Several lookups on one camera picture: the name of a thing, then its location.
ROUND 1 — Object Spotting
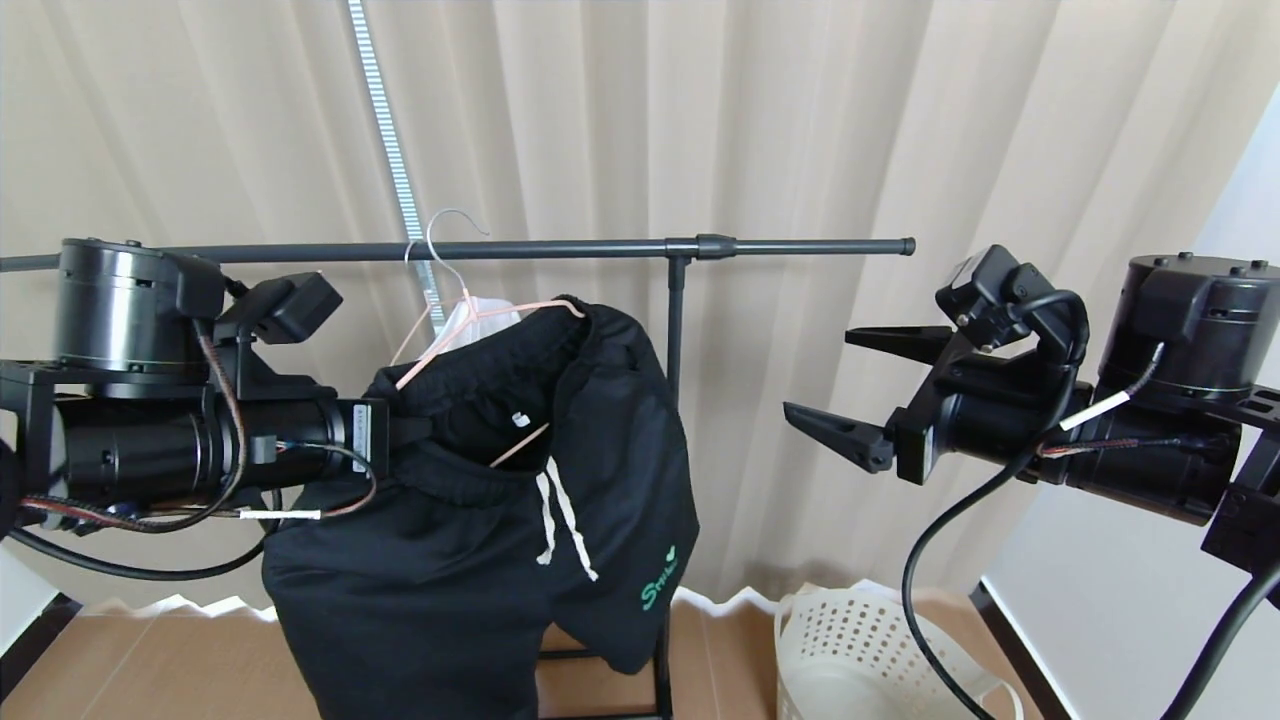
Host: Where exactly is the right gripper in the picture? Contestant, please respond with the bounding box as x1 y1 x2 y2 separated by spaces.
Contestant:
782 324 1078 488

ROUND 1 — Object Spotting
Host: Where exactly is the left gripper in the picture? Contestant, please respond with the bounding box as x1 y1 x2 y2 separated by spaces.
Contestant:
243 397 393 478

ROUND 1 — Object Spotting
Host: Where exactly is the black garment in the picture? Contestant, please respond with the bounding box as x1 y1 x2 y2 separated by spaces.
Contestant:
262 297 702 720

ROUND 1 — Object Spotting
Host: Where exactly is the pink clothes hanger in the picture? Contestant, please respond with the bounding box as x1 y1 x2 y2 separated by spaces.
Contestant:
394 207 588 471
388 240 446 369

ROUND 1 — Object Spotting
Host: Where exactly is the white garment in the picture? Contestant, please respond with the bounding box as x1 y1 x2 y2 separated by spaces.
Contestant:
428 294 524 349

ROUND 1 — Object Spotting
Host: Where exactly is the white laundry basket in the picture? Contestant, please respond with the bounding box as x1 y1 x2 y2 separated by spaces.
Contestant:
774 584 1024 720

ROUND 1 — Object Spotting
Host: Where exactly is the black clothes rack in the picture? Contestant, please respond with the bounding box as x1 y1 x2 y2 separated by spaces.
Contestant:
0 235 918 720

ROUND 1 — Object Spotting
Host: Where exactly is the beige curtain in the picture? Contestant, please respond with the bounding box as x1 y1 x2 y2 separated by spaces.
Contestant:
0 0 1280 611

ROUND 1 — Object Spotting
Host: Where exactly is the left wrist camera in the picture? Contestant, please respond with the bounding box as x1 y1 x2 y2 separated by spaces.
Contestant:
213 271 346 403

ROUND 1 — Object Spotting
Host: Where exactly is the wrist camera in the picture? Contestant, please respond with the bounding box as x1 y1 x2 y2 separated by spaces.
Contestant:
934 244 1092 367
213 271 346 403

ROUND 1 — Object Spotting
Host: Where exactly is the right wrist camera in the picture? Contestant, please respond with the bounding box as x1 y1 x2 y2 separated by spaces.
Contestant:
934 244 1092 367

